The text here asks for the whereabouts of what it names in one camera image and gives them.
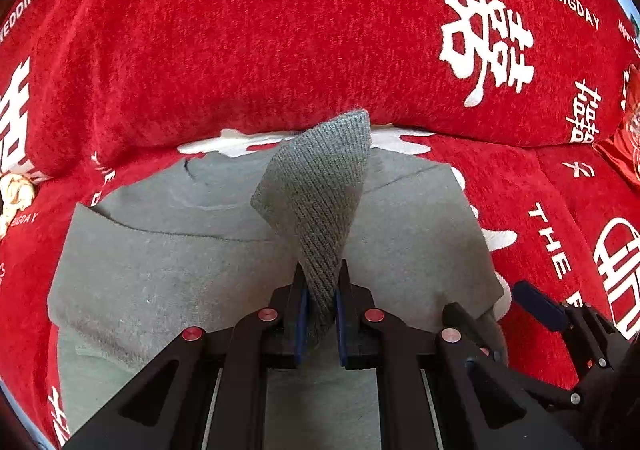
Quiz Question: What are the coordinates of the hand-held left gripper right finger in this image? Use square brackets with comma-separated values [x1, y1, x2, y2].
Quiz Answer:
[336, 259, 568, 450]

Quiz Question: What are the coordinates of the red patterned cloth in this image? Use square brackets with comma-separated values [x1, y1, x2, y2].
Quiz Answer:
[592, 64, 640, 192]

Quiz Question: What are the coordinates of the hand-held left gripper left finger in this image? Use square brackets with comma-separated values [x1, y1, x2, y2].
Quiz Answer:
[70, 262, 309, 450]

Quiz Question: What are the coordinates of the grey knit sweater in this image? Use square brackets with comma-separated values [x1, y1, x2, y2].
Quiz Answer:
[47, 110, 509, 450]

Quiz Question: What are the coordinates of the red printed sofa cover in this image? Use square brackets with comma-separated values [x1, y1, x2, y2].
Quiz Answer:
[0, 0, 640, 450]

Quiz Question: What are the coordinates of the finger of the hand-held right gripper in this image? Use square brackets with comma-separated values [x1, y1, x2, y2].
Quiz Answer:
[512, 279, 632, 383]
[442, 301, 587, 412]

